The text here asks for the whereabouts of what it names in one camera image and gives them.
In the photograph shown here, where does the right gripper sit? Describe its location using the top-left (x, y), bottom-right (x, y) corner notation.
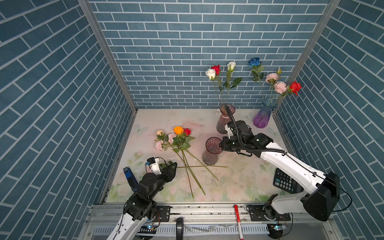
top-left (217, 135), bottom-right (245, 152)

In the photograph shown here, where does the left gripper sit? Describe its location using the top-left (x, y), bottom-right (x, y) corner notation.
top-left (148, 162), bottom-right (178, 202)

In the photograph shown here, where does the dark purple glass vase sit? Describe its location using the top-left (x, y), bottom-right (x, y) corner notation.
top-left (202, 137), bottom-right (222, 166)

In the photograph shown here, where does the pink glass vase with ribbon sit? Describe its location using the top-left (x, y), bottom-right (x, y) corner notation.
top-left (216, 105), bottom-right (231, 135)

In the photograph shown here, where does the pale pink bud spray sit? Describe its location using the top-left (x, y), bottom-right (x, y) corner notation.
top-left (154, 128), bottom-right (195, 199)

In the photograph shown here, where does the purple blue gradient vase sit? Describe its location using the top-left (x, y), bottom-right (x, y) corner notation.
top-left (253, 99), bottom-right (278, 129)

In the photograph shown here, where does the orange rose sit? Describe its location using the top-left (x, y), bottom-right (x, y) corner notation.
top-left (170, 126), bottom-right (206, 198)

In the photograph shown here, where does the white rose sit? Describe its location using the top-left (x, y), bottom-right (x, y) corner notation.
top-left (206, 69), bottom-right (223, 105)
top-left (223, 62), bottom-right (243, 103)

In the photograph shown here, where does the pink carnation spray stem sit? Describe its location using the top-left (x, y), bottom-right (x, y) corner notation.
top-left (266, 68), bottom-right (288, 102)

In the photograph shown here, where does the red rose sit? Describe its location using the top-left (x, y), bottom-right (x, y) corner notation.
top-left (282, 82), bottom-right (302, 98)
top-left (211, 65), bottom-right (225, 104)

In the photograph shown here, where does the blue rose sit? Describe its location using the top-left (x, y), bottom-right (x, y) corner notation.
top-left (249, 58), bottom-right (265, 100)

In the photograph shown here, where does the pink rose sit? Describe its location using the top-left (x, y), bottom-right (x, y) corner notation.
top-left (159, 162), bottom-right (228, 169)

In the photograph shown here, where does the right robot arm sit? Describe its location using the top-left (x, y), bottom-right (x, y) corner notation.
top-left (220, 133), bottom-right (340, 222)

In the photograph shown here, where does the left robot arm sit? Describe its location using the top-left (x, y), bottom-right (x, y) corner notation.
top-left (108, 158), bottom-right (178, 240)

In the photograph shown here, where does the blue black handheld device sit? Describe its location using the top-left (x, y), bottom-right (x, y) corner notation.
top-left (123, 167), bottom-right (139, 192)

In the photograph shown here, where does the black calculator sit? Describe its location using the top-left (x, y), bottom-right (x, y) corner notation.
top-left (273, 168), bottom-right (304, 194)

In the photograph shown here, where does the red white marker pen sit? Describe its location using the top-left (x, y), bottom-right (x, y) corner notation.
top-left (234, 205), bottom-right (244, 240)

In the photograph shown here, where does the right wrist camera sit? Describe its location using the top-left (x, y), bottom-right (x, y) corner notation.
top-left (225, 124), bottom-right (236, 139)

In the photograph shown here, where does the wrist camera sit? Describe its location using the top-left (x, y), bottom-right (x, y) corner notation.
top-left (225, 124), bottom-right (236, 139)
top-left (146, 157), bottom-right (161, 175)

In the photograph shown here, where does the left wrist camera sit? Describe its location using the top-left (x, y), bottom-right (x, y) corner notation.
top-left (146, 157), bottom-right (161, 175)

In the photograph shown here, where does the black corrugated cable conduit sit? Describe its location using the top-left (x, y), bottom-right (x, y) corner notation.
top-left (223, 104), bottom-right (287, 155)

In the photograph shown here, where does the aluminium mounting rail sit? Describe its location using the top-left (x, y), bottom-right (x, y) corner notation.
top-left (85, 202), bottom-right (334, 226)

